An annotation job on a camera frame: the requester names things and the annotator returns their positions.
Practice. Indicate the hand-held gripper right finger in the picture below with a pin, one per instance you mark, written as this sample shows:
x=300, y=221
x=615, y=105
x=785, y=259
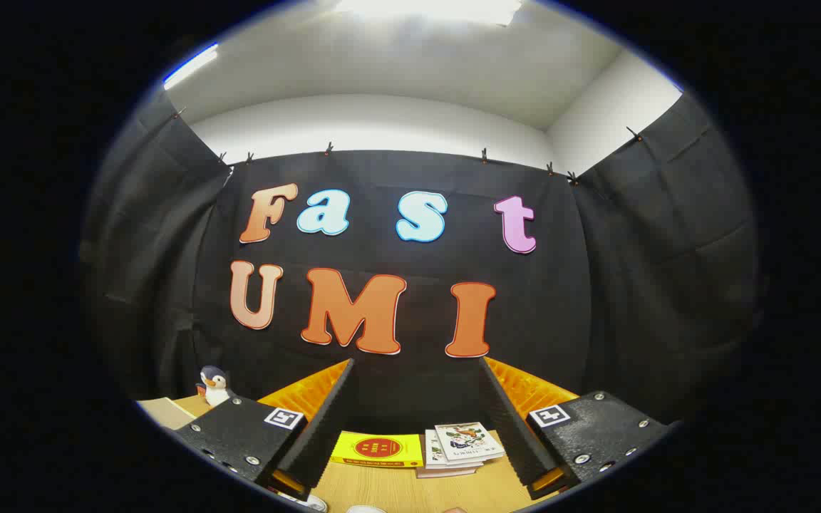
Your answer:
x=510, y=427

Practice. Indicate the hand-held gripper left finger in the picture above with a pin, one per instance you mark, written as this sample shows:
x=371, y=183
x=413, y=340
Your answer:
x=325, y=420

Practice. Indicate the beige fabric storage box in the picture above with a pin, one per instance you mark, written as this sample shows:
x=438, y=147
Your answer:
x=164, y=413

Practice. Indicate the white illustrated cover book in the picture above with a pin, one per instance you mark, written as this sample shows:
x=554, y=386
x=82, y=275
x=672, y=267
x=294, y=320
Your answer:
x=467, y=440

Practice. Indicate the yellow book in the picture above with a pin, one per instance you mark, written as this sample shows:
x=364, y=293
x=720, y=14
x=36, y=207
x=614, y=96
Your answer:
x=375, y=449

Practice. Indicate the penguin plush toy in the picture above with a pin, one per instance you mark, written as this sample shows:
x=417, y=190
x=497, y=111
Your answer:
x=215, y=388

